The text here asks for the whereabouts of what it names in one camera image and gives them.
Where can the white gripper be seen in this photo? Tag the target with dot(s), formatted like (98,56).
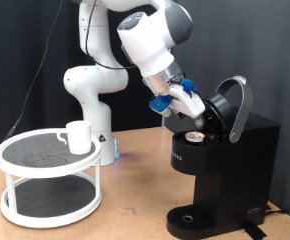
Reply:
(188,103)

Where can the orange rimmed coffee pod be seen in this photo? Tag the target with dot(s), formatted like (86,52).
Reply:
(195,136)

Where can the white plastic mug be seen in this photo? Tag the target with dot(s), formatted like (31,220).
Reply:
(80,136)

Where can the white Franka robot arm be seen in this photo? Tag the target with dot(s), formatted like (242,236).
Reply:
(95,83)

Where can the black keurig coffee machine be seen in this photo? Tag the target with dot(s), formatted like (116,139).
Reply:
(235,186)

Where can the grey metal pole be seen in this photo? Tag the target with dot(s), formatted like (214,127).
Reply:
(171,2)

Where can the black tape strip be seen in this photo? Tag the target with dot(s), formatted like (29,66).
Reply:
(253,231)

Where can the white two-tier turntable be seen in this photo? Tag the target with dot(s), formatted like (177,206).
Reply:
(48,166)

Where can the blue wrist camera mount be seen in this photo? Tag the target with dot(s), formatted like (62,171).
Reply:
(160,102)

